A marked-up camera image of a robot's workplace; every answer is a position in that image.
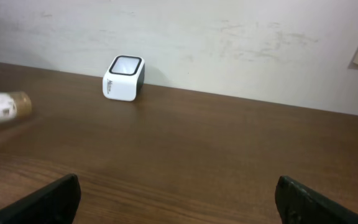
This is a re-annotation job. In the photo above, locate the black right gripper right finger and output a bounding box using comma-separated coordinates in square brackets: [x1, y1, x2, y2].
[275, 175, 358, 224]

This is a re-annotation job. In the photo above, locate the white tube with tan cap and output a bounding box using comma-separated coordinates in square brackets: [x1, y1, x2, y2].
[0, 91, 32, 124]

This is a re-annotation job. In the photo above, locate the white barcode scanner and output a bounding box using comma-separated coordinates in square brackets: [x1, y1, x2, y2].
[102, 55, 145, 101]

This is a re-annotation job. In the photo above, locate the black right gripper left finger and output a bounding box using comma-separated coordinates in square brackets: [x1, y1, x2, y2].
[0, 174, 81, 224]

